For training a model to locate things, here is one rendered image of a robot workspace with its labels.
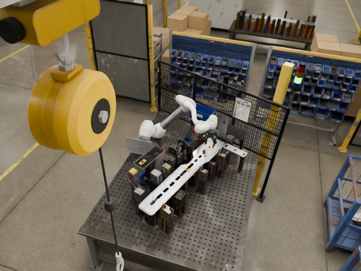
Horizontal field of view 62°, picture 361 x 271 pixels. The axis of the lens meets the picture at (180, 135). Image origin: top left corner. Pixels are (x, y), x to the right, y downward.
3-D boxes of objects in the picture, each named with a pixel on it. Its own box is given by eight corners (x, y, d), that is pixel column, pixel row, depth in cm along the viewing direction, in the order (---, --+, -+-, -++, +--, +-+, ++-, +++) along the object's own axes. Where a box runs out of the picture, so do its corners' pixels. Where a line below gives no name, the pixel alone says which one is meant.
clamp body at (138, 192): (141, 219, 315) (139, 197, 293) (134, 213, 320) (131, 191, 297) (147, 213, 321) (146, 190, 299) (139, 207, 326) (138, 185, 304)
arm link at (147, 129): (136, 134, 392) (139, 118, 394) (145, 137, 406) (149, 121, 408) (144, 136, 382) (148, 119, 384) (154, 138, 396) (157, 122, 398)
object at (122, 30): (158, 108, 600) (157, 2, 475) (155, 112, 590) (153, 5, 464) (98, 95, 628) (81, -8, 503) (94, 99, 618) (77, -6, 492)
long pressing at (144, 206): (153, 218, 282) (153, 217, 281) (135, 206, 292) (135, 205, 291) (226, 143, 371) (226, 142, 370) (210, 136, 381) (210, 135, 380)
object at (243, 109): (247, 123, 379) (252, 102, 359) (231, 116, 389) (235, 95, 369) (248, 122, 380) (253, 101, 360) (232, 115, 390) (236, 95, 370)
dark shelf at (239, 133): (240, 142, 372) (240, 140, 370) (181, 115, 412) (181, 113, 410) (248, 133, 386) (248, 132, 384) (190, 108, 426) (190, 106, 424)
